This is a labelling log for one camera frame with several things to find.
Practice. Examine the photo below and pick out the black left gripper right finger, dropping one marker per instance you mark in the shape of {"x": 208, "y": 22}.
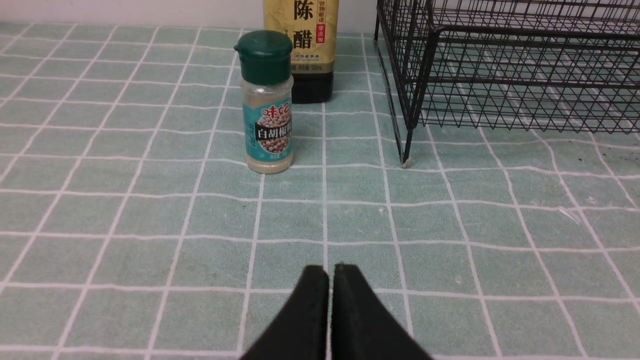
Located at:
{"x": 361, "y": 326}

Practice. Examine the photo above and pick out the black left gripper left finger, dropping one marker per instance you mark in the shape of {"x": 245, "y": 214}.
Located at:
{"x": 299, "y": 330}

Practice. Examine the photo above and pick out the white pepper bottle green cap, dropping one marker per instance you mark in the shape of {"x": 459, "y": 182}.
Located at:
{"x": 266, "y": 83}

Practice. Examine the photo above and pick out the dark vinegar bottle yellow label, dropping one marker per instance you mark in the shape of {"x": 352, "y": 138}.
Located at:
{"x": 312, "y": 27}

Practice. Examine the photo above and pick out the green checkered tablecloth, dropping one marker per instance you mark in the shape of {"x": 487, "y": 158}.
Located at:
{"x": 131, "y": 227}

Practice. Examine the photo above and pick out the black wire mesh rack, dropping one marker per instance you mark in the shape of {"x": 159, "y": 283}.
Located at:
{"x": 548, "y": 65}

